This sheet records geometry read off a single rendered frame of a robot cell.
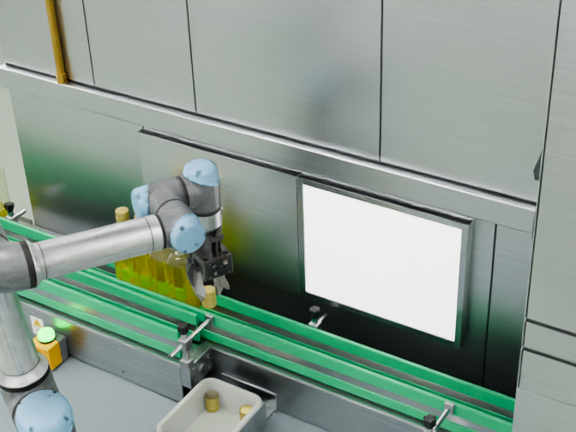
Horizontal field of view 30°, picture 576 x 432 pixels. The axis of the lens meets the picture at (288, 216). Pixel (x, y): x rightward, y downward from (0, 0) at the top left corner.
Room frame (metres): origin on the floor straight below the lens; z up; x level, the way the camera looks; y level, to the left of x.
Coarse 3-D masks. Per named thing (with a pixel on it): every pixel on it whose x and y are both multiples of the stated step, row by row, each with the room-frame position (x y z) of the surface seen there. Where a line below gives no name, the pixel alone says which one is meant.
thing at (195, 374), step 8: (192, 352) 2.06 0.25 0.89; (200, 352) 2.06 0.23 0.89; (208, 352) 2.07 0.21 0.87; (200, 360) 2.04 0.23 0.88; (208, 360) 2.07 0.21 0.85; (192, 368) 2.01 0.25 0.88; (200, 368) 2.03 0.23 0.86; (208, 368) 2.06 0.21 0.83; (184, 376) 2.01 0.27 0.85; (192, 376) 2.01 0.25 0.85; (200, 376) 2.03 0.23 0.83; (184, 384) 2.01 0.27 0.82; (192, 384) 2.01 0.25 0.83
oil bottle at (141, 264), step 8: (136, 256) 2.24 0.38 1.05; (144, 256) 2.23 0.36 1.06; (136, 264) 2.24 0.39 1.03; (144, 264) 2.23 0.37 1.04; (136, 272) 2.24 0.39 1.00; (144, 272) 2.23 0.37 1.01; (136, 280) 2.25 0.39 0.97; (144, 280) 2.23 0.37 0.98; (144, 288) 2.23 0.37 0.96; (152, 288) 2.23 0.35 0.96
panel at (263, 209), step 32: (160, 160) 2.37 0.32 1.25; (224, 160) 2.26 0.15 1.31; (256, 160) 2.23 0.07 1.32; (224, 192) 2.27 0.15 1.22; (256, 192) 2.21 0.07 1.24; (288, 192) 2.16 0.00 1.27; (352, 192) 2.07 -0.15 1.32; (224, 224) 2.27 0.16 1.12; (256, 224) 2.22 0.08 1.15; (288, 224) 2.17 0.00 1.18; (448, 224) 1.94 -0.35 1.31; (256, 256) 2.22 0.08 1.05; (288, 256) 2.17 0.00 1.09; (288, 288) 2.17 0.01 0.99; (384, 320) 2.02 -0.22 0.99
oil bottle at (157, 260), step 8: (152, 256) 2.21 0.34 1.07; (160, 256) 2.20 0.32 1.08; (152, 264) 2.21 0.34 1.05; (160, 264) 2.20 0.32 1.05; (152, 272) 2.22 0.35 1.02; (160, 272) 2.20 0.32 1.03; (152, 280) 2.22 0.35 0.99; (160, 280) 2.20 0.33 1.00; (160, 288) 2.20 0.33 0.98; (168, 288) 2.20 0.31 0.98; (168, 296) 2.19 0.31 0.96
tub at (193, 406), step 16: (208, 384) 2.00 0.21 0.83; (224, 384) 1.99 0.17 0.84; (192, 400) 1.95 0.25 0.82; (224, 400) 1.98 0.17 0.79; (240, 400) 1.96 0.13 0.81; (256, 400) 1.93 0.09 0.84; (176, 416) 1.90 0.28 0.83; (192, 416) 1.94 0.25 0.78; (208, 416) 1.95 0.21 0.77; (224, 416) 1.95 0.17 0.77
